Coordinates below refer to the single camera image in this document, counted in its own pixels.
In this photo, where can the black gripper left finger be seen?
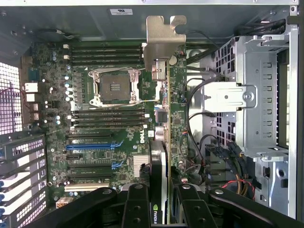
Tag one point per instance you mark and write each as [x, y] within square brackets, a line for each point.
[139, 209]

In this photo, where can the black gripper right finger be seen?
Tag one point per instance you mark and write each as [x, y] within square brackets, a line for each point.
[197, 211]

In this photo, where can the silver finned heatsink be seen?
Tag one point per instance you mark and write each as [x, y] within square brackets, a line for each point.
[140, 166]

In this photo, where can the white expansion slot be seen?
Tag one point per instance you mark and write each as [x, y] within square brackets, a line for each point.
[85, 187]

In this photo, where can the long black expansion slot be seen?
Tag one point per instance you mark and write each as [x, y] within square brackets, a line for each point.
[89, 137]
[90, 177]
[90, 167]

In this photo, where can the black power connectors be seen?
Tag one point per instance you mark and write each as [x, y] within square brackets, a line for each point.
[221, 154]

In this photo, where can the green motherboard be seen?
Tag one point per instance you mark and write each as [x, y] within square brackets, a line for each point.
[95, 159]

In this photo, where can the white power connector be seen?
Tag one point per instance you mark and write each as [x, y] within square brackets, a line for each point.
[63, 202]

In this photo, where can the blue expansion slot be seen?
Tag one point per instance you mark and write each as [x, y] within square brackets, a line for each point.
[90, 146]

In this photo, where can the short black expansion slot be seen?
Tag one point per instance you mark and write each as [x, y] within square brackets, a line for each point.
[73, 157]

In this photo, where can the black RAM slot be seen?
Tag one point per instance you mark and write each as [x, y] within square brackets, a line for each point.
[107, 63]
[107, 127]
[107, 58]
[107, 48]
[107, 111]
[107, 122]
[107, 53]
[107, 117]

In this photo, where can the silver disk bay with slots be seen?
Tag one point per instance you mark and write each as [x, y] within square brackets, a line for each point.
[280, 180]

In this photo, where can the CPU socket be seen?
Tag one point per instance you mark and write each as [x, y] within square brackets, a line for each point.
[115, 86]

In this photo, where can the silver disk bay cage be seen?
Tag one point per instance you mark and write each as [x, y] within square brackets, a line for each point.
[261, 95]

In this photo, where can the rear port block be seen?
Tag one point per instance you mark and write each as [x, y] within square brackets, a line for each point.
[31, 88]

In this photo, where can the white case label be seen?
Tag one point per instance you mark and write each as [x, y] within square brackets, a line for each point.
[121, 12]

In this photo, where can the open grey PC case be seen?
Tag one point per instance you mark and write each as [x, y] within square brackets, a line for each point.
[71, 21]

